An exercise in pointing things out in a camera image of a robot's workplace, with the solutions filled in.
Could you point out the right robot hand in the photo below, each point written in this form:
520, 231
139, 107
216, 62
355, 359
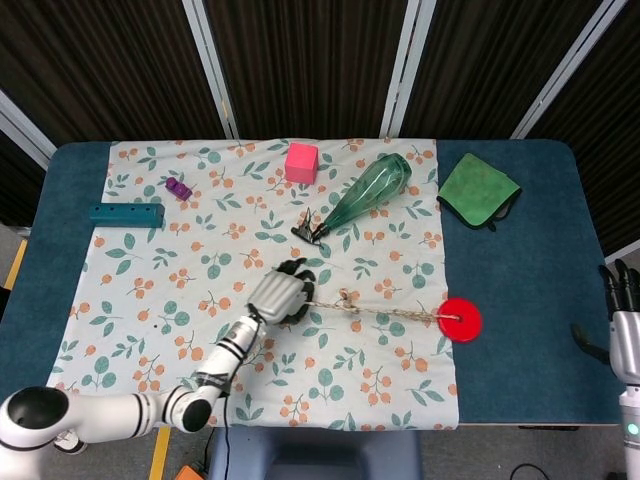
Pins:
612, 320

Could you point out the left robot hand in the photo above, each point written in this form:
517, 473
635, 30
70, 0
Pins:
280, 297

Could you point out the red disc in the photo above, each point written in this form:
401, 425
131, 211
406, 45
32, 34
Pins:
462, 326

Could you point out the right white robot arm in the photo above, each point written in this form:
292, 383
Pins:
629, 430

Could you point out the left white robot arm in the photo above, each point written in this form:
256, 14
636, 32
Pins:
150, 395

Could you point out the floral print tablecloth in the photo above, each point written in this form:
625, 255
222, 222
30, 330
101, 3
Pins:
210, 260

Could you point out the blue table mat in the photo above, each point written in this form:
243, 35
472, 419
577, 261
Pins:
520, 300

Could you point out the green glass bottle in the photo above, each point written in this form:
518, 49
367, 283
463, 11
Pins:
367, 192

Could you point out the pink cube block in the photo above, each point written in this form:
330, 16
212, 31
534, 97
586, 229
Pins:
301, 161

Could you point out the purple toy brick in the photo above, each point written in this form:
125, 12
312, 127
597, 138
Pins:
178, 188

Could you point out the teal rectangular block with holes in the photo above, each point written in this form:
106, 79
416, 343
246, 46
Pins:
127, 215

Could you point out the green folded microfiber cloth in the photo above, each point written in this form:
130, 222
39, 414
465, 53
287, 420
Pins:
477, 190

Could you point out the orange object on floor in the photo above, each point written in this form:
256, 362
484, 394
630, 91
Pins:
189, 473

